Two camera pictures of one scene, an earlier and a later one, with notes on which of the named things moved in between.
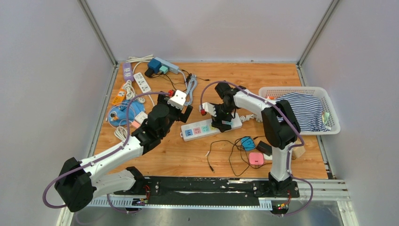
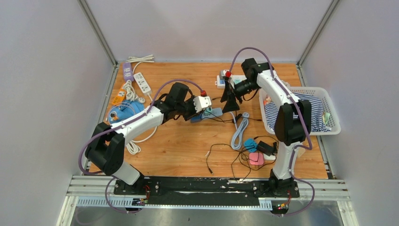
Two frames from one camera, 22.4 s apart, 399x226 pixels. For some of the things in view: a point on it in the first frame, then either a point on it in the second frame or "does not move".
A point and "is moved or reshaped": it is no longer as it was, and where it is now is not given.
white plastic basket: (328, 109) does not move
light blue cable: (192, 84) -> (236, 139)
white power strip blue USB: (195, 130) -> (236, 78)
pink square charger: (256, 158) does not move
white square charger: (267, 157) does not move
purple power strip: (128, 72) does not move
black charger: (256, 137) is moved or reshaped
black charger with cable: (264, 148) -> (211, 148)
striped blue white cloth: (308, 110) does not move
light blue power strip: (171, 68) -> (215, 111)
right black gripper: (218, 123) -> (231, 104)
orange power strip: (120, 96) does not move
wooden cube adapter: (298, 151) does not move
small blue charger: (248, 143) does not move
